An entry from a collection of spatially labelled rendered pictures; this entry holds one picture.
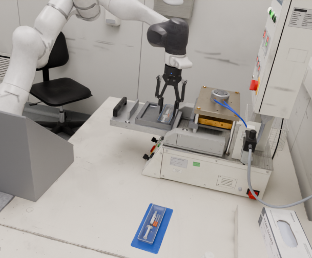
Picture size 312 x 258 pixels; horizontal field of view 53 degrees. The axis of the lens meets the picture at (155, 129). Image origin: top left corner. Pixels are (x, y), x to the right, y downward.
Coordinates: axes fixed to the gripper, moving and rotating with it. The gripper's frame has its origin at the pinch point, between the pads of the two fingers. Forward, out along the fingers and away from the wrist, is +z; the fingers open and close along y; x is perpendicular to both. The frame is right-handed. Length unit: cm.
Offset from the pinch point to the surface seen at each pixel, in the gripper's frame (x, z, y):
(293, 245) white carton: 48, 17, -53
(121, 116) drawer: 5.9, 6.0, 19.9
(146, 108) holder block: -2.4, 3.6, 10.7
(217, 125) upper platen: 10.1, -1.2, -22.9
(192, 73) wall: -144, 31, 4
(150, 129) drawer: 10.9, 6.7, 5.0
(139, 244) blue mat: 54, 28, -4
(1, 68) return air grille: -142, 60, 200
